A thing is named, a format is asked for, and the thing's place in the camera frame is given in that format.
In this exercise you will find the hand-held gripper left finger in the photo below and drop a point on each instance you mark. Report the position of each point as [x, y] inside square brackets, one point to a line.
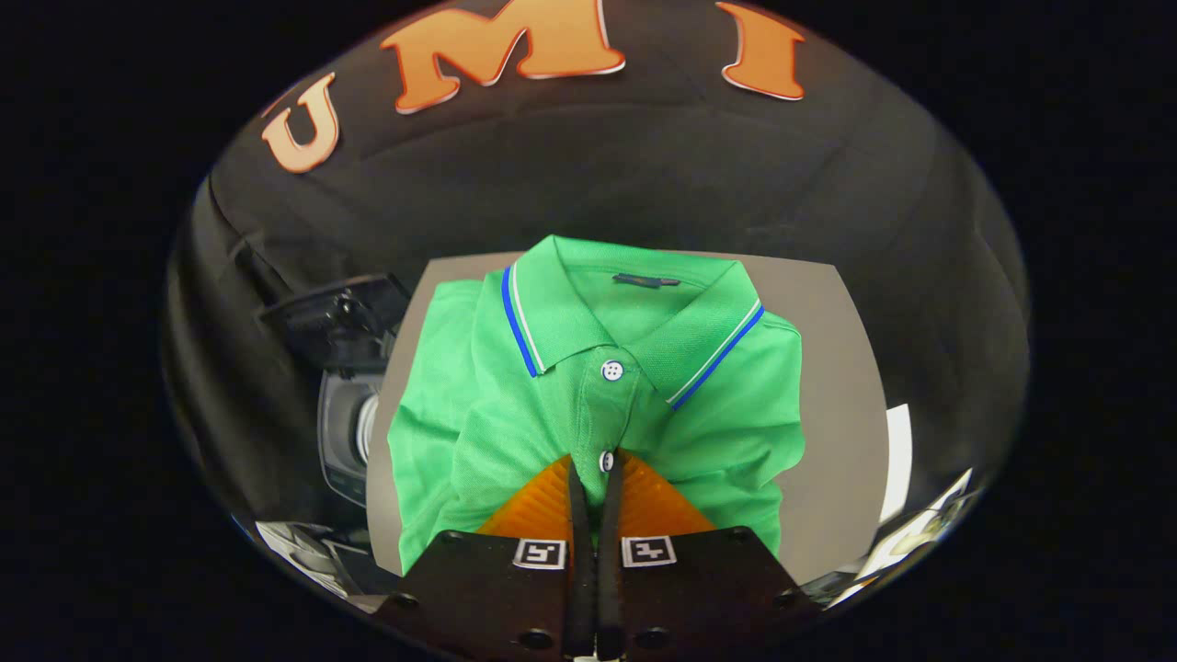
[581, 570]

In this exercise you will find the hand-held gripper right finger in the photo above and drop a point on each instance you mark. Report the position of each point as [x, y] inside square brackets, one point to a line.
[611, 570]

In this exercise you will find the green polo shirt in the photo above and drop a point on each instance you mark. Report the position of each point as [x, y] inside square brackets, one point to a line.
[552, 414]

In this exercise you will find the white panel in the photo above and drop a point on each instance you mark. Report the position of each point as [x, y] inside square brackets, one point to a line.
[897, 460]

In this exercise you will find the printed paper sheets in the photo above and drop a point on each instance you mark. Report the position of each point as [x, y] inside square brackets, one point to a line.
[919, 533]

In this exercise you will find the black backdrop cloth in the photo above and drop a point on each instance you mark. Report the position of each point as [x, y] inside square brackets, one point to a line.
[644, 165]

